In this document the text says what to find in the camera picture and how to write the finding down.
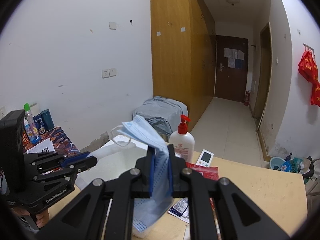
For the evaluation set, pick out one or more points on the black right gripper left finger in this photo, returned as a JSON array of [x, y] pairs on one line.
[[104, 209]]

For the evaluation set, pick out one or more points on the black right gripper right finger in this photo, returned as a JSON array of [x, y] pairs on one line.
[[218, 209]]

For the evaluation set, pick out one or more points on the blue surgical face mask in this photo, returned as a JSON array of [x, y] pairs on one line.
[[148, 211]]

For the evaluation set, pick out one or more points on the person's left hand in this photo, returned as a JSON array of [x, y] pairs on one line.
[[32, 222]]

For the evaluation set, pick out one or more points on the large red snack bag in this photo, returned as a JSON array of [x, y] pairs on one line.
[[207, 172]]

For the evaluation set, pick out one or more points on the blue white foil packet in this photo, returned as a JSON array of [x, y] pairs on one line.
[[180, 210]]

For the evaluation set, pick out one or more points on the white printed paper sheet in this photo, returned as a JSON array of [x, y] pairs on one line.
[[42, 147]]

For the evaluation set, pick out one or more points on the green cap spray bottle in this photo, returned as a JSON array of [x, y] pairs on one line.
[[32, 132]]

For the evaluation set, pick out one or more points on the patterned side table cloth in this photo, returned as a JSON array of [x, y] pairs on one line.
[[61, 142]]

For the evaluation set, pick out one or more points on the white digital thermometer device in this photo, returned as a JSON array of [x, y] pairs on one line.
[[205, 158]]

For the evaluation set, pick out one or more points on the white foam box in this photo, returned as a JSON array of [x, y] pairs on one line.
[[125, 153]]

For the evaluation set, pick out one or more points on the dark teal cup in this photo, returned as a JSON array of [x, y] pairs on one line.
[[47, 120]]

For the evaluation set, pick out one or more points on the light blue plastic basin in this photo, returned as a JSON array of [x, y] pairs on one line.
[[276, 162]]

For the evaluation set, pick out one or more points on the white red pump bottle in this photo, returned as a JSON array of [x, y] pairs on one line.
[[182, 140]]

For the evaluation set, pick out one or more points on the red fire extinguisher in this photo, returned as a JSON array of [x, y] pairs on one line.
[[247, 98]]

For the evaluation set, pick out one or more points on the dark brown entrance door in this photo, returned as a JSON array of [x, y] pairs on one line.
[[231, 67]]

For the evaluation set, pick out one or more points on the red hanging bags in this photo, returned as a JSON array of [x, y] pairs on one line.
[[308, 69]]

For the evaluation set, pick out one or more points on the wooden wardrobe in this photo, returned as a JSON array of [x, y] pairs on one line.
[[183, 53]]

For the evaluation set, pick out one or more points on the ceiling lamp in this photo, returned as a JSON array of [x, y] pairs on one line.
[[233, 2]]

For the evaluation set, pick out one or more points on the white wall socket pair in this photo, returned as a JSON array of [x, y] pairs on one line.
[[105, 73]]

